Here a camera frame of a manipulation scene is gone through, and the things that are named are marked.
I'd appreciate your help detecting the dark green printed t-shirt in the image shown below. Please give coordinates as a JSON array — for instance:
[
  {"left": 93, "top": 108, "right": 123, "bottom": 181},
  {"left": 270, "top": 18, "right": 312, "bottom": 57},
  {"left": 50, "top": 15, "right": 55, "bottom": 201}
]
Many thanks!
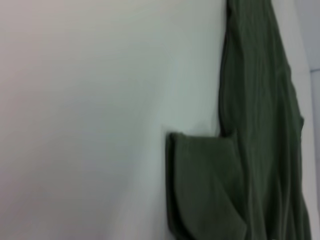
[{"left": 164, "top": 0, "right": 313, "bottom": 240}]

